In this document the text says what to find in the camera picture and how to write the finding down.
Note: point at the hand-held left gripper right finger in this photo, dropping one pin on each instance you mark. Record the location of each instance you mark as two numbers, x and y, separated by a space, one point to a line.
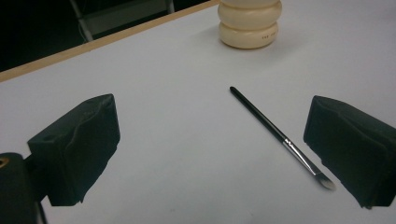
351 137

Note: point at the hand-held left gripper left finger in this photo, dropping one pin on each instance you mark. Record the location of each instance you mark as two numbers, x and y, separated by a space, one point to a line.
74 146

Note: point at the black makeup brush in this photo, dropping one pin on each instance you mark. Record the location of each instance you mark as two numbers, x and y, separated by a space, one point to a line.
277 132

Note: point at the cream ribbed ceramic holder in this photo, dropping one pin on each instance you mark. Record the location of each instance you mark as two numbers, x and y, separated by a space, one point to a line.
249 23

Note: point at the grey metal stand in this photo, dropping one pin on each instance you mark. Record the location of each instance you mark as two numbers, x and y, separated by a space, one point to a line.
118 15

